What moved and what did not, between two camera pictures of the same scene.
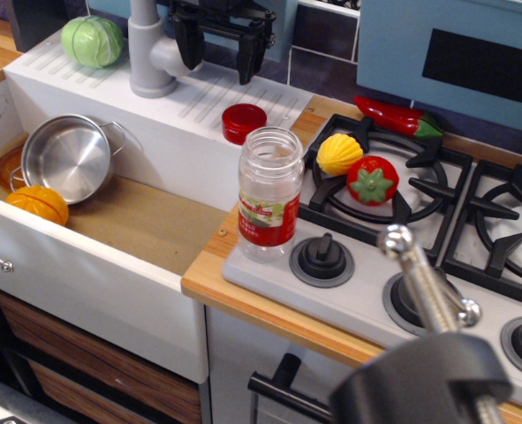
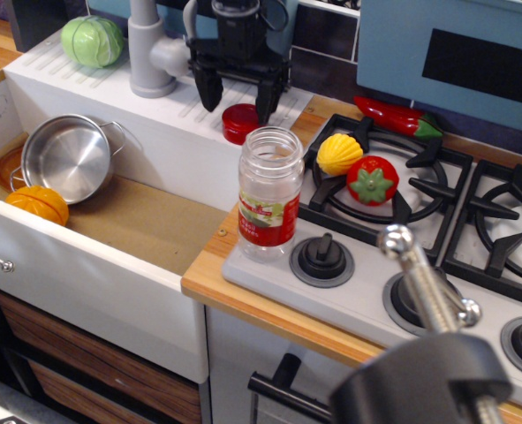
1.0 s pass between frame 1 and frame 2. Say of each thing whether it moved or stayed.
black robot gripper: moved
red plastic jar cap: stayed
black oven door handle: stayed
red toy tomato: stayed
